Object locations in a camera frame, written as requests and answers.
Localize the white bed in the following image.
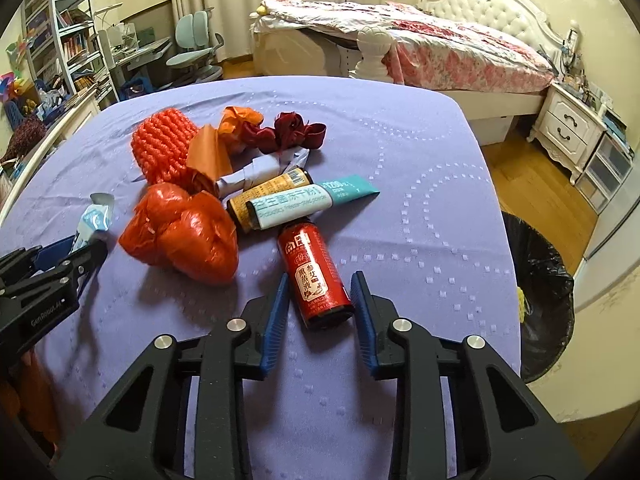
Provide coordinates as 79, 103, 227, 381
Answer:
250, 0, 576, 146

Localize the red plastic bag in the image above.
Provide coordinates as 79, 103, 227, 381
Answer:
118, 180, 240, 286

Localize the group of small bottles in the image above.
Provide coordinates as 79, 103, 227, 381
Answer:
560, 25, 601, 106

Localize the blue white snack packet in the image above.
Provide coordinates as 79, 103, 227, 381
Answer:
70, 192, 116, 256

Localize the red foam fruit net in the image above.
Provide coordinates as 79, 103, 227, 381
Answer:
131, 108, 201, 186

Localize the white storage box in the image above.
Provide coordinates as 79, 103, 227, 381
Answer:
470, 115, 516, 146

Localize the pink floral quilt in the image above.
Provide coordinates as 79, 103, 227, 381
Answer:
255, 0, 556, 93

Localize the red labelled bottle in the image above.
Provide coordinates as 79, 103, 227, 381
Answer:
277, 217, 356, 332

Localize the dark red ribbon bundle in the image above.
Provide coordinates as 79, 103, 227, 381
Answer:
242, 111, 327, 153

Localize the white bookshelf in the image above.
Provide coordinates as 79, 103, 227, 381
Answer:
20, 0, 121, 111

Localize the teal squeeze tube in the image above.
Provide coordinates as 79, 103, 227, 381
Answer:
320, 175, 381, 206

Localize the beige curtain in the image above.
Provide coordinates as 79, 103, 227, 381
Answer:
167, 0, 301, 61

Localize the white wardrobe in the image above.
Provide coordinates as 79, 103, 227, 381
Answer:
575, 175, 640, 311

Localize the light blue paper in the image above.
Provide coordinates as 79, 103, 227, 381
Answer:
215, 146, 311, 198

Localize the orange crumpled paper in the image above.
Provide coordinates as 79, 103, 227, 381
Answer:
219, 106, 264, 153

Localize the teal white tube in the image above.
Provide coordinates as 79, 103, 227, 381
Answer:
245, 185, 335, 231

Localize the clear plastic drawer unit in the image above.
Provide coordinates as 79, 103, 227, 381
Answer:
575, 132, 636, 216

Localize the orange paper piece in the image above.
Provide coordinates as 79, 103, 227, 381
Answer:
186, 125, 233, 181

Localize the blue basket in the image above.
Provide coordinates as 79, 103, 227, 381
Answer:
122, 75, 153, 98

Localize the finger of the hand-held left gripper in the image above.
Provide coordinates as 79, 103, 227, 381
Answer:
0, 241, 108, 311
0, 236, 76, 286

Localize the light green desk chair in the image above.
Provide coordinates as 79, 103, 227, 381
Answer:
165, 11, 226, 81

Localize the amber bottle yellow label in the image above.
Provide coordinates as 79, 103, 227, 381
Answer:
226, 168, 312, 233

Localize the brown fluffy toy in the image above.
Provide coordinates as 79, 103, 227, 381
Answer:
2, 117, 48, 163

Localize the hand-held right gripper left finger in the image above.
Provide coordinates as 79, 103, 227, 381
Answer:
52, 272, 301, 480

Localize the person's left forearm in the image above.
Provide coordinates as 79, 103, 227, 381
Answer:
0, 350, 58, 453

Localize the white nightstand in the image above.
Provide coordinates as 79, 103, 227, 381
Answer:
527, 82, 608, 183

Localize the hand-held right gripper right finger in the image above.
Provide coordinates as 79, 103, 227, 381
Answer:
350, 271, 588, 480

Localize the black-bagged waste bin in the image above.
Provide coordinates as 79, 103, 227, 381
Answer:
500, 210, 576, 386

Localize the grey study desk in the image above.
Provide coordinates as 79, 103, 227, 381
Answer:
97, 22, 173, 101

